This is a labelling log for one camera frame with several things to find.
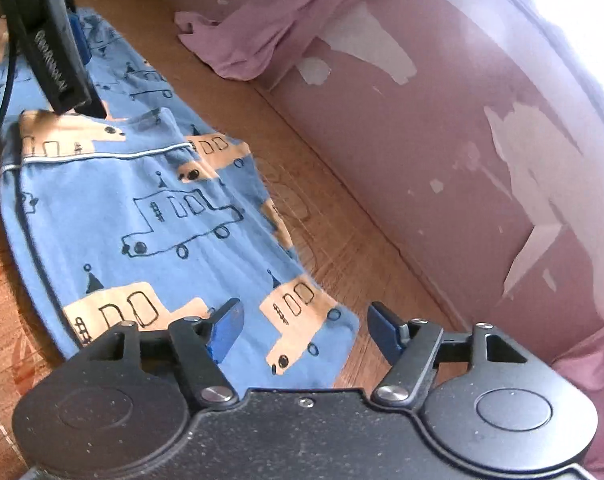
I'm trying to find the blue truck print pants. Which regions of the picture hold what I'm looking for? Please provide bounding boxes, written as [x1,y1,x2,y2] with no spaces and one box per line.
[0,9,358,391]

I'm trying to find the pink hanging cloth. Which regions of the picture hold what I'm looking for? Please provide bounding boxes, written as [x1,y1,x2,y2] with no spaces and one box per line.
[175,0,360,89]

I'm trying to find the black cable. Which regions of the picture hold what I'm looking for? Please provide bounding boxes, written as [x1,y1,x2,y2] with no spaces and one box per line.
[0,34,21,172]

